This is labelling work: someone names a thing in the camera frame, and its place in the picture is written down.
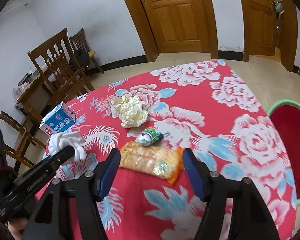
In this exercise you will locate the cream crumpled plastic bag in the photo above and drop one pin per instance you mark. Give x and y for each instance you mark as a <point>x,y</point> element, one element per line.
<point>129,109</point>

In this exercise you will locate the red floral tablecloth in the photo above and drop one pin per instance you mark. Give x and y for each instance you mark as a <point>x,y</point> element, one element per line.
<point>204,106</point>

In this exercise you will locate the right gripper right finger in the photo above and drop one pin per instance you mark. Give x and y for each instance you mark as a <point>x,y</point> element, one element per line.
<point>198,174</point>

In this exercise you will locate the red basin green rim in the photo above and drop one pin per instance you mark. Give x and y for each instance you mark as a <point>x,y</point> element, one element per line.
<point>285,115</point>

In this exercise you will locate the white cloth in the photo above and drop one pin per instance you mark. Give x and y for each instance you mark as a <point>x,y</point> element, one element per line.
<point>59,141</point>

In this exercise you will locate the open wooden door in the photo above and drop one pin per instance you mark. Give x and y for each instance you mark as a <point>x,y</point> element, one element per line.
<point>263,30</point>

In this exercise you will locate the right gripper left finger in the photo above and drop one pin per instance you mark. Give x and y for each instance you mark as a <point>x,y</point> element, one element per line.
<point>105,173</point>

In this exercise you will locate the wooden side table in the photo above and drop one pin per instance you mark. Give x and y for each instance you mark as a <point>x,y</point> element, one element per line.
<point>23,101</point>

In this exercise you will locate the left hand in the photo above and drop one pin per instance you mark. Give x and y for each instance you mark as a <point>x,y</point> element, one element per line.
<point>16,227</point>

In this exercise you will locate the near wooden chair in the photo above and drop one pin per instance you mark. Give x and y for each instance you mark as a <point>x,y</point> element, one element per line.
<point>25,137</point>

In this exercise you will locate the blue milk carton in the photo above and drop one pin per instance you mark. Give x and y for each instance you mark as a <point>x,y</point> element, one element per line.
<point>58,120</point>

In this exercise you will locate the orange snack bag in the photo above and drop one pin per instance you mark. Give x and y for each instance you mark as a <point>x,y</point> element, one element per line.
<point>153,160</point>

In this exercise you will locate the closed wooden door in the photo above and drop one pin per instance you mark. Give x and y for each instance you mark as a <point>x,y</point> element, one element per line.
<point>175,26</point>

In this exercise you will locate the small green white wrapper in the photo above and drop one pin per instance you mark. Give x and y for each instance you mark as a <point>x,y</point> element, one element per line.
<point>149,137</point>

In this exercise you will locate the wooden chair yellow seat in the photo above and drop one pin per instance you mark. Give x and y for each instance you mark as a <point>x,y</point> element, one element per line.
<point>84,55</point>

